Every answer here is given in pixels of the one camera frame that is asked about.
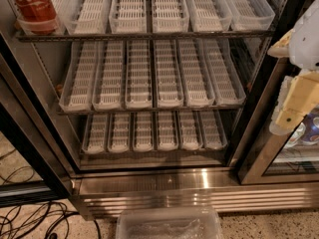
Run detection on red coca-cola can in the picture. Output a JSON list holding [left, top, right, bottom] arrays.
[[6, 0, 58, 35]]

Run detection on blue white item behind glass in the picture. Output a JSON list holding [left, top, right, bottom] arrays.
[[285, 109, 319, 148]]

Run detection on clear plastic bin on floor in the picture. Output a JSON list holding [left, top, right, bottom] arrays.
[[116, 206, 224, 239]]

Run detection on black cables on floor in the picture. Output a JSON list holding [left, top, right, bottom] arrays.
[[0, 147, 103, 239]]

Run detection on open fridge glass door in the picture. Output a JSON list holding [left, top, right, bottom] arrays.
[[0, 37, 72, 207]]

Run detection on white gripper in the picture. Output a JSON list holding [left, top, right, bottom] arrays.
[[267, 0, 319, 135]]

